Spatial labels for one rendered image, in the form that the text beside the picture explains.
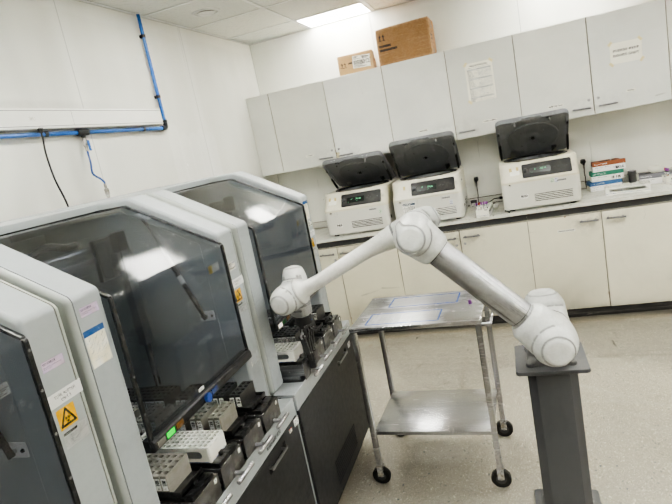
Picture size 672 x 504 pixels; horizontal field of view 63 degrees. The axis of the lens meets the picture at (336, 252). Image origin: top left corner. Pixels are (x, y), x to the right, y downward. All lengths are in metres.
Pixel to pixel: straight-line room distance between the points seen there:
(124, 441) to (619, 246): 3.74
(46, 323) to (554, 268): 3.76
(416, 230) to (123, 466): 1.11
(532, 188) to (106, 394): 3.51
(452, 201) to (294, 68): 1.96
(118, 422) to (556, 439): 1.61
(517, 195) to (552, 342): 2.52
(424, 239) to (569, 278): 2.77
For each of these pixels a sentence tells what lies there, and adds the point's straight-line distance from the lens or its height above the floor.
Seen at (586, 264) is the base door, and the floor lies 0.43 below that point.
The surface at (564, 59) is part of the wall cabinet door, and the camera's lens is 4.63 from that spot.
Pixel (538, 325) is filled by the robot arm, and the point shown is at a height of 0.94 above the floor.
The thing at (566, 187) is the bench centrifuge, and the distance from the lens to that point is 4.38.
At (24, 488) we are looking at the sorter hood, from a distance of 1.33.
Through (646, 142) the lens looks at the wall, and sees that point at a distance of 5.08.
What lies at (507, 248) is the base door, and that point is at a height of 0.62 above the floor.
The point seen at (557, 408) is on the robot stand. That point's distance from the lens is 2.33.
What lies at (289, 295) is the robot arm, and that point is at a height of 1.15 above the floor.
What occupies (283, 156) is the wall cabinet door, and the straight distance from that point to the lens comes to 4.96.
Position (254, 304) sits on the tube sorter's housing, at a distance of 2.17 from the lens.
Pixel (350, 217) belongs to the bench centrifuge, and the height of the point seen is 1.05.
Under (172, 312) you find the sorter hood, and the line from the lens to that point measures 1.69.
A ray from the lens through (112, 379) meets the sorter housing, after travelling 1.51.
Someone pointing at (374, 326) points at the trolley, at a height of 0.82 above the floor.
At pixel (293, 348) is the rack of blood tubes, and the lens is 2.34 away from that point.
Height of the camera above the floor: 1.66
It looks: 11 degrees down
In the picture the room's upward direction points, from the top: 11 degrees counter-clockwise
